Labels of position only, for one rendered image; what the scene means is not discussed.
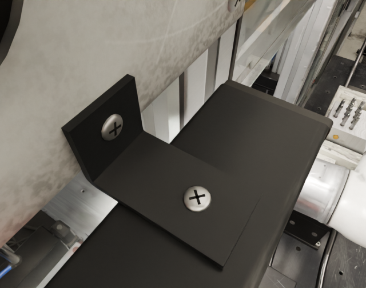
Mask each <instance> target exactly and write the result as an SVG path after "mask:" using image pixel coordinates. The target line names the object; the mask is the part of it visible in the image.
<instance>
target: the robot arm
mask: <svg viewBox="0 0 366 288"><path fill-rule="evenodd" d="M294 210H296V211H298V212H300V213H302V214H305V215H307V216H309V217H311V218H313V219H316V220H318V221H319V222H321V223H324V224H326V225H328V226H330V227H332V228H334V229H335V230H337V231H338V232H339V233H341V234H342V235H343V236H345V237H346V238H347V239H349V240H350V241H352V242H354V243H356V244H358V245H360V246H362V247H364V248H366V144H365V149H364V152H363V156H362V158H361V160H360V162H359V164H358V166H357V167H356V168H355V170H350V169H347V168H346V167H344V166H339V165H336V164H334V163H331V162H328V161H325V160H323V159H320V158H317V157H316V159H315V162H314V164H313V166H312V168H311V171H310V173H309V175H308V178H307V180H306V182H305V184H304V187H303V189H302V191H301V193H300V195H299V198H298V200H297V202H296V204H295V206H294Z"/></svg>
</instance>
